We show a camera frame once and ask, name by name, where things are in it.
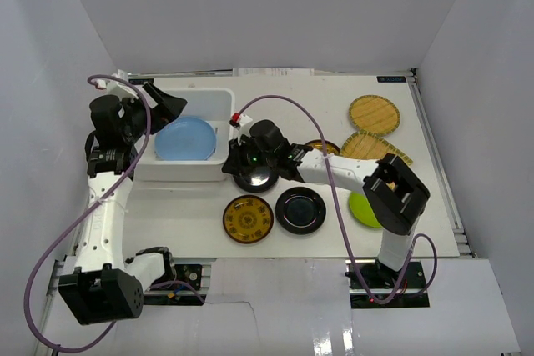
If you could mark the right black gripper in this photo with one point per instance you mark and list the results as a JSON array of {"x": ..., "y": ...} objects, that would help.
[{"x": 235, "y": 160}]

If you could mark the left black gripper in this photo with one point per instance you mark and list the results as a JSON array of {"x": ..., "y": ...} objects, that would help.
[{"x": 147, "y": 108}]

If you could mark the black plate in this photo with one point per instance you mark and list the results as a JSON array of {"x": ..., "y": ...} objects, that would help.
[
  {"x": 300, "y": 211},
  {"x": 261, "y": 180}
]

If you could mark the blue plate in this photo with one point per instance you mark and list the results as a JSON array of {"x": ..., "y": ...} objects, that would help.
[{"x": 185, "y": 139}]

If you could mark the white plastic bin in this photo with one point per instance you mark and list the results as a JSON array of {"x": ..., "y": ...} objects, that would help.
[{"x": 214, "y": 105}]

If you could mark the yellow patterned plate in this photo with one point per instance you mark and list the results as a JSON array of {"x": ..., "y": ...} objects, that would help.
[
  {"x": 248, "y": 219},
  {"x": 330, "y": 147}
]

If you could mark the round bamboo mat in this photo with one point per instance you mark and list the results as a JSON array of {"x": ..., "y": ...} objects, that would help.
[
  {"x": 374, "y": 114},
  {"x": 369, "y": 146}
]

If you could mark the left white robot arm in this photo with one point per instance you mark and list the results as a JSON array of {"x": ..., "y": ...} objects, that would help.
[{"x": 104, "y": 285}]

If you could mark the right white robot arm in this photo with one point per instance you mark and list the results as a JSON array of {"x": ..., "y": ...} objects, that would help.
[{"x": 395, "y": 194}]

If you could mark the papers at back edge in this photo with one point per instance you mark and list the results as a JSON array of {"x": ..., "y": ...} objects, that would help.
[{"x": 273, "y": 72}]

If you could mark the green plate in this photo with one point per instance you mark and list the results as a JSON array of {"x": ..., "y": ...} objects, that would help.
[{"x": 362, "y": 211}]

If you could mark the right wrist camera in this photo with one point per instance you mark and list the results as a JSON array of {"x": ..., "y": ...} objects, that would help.
[{"x": 241, "y": 123}]

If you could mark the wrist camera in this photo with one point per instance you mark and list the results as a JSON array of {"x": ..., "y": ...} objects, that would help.
[
  {"x": 241, "y": 123},
  {"x": 114, "y": 88}
]

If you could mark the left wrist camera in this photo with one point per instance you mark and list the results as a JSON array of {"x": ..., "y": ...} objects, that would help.
[{"x": 114, "y": 88}]

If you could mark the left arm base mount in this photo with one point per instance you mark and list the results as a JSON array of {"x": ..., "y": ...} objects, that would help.
[{"x": 188, "y": 286}]

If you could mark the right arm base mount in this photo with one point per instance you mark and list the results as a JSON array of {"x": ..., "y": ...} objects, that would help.
[{"x": 381, "y": 285}]

